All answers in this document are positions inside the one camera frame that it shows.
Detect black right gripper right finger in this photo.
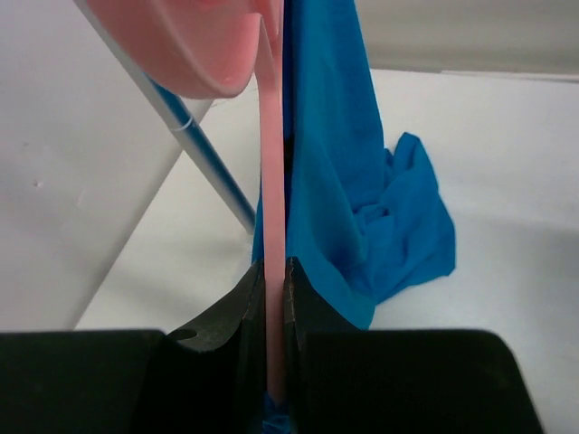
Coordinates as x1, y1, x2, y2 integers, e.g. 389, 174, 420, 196
283, 258, 366, 407

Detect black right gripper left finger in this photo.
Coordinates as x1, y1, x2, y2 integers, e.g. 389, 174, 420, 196
169, 260, 266, 407

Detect blue t shirt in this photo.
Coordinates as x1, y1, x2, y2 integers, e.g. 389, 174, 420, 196
252, 1, 456, 433

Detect pink plastic hanger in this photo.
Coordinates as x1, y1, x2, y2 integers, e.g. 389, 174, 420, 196
88, 1, 286, 404

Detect metal clothes rack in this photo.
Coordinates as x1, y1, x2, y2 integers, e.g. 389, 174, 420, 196
76, 1, 255, 233

